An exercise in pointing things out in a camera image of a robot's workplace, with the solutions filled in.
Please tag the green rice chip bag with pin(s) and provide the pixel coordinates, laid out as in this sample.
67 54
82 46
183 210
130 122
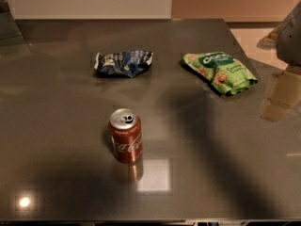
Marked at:
226 74

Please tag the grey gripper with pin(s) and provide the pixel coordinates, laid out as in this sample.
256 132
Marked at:
291 40

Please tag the red coca-cola can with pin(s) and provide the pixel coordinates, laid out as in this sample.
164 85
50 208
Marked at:
125 130

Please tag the blue crumpled chip bag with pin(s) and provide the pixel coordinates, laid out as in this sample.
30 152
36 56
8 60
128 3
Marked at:
129 63

